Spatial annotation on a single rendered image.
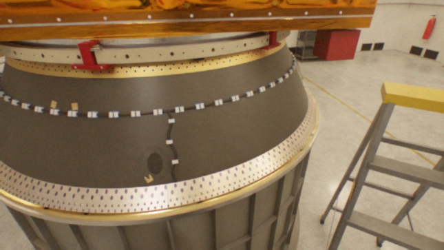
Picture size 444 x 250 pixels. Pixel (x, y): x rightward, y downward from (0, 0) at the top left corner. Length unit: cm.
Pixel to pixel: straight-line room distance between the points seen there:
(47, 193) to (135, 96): 51
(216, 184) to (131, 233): 41
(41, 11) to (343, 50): 123
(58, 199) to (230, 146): 69
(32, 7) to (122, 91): 39
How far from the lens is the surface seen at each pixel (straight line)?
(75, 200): 106
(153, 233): 110
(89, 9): 98
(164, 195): 94
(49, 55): 104
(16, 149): 129
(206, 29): 94
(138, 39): 91
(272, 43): 111
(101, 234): 117
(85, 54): 92
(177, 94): 90
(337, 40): 121
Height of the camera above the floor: 190
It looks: 28 degrees down
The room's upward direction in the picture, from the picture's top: straight up
